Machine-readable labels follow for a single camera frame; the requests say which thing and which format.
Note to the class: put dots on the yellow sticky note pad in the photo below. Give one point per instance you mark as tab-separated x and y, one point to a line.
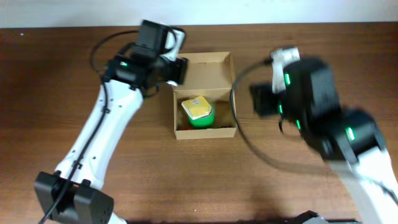
197	107

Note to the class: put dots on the brown cardboard box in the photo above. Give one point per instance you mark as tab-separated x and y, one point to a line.
210	75

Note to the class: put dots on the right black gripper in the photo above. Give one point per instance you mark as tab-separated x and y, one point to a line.
261	99

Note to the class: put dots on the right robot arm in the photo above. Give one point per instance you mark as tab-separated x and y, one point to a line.
349	140

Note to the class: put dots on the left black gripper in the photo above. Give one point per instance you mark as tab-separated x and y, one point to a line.
180	70

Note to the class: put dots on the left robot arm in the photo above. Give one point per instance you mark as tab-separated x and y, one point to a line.
72	193

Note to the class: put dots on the green tape roll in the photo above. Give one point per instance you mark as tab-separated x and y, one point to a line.
203	122

